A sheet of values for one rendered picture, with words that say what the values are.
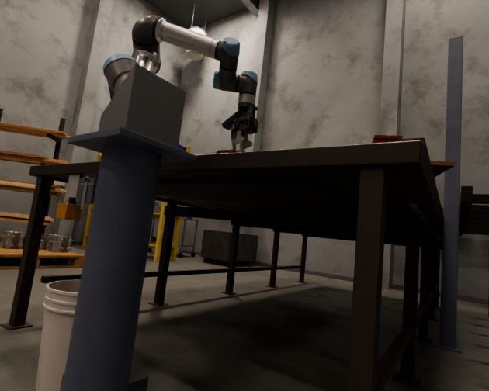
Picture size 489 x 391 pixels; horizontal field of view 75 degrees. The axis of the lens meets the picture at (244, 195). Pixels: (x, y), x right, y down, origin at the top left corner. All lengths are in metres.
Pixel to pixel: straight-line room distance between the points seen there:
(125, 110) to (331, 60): 7.19
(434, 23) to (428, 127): 2.04
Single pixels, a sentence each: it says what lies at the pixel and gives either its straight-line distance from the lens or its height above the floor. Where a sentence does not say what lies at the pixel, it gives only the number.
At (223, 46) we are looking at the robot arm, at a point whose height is 1.37.
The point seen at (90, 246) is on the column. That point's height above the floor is 0.56.
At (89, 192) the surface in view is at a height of 0.76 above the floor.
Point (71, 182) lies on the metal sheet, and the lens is 1.88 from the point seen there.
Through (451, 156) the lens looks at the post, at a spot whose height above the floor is 1.41.
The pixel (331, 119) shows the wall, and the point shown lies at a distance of 7.31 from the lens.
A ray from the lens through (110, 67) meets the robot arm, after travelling 1.19.
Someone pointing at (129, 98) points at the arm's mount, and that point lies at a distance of 0.97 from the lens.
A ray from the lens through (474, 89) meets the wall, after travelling 6.94.
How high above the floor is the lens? 0.63
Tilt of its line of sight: 7 degrees up
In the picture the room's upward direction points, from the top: 6 degrees clockwise
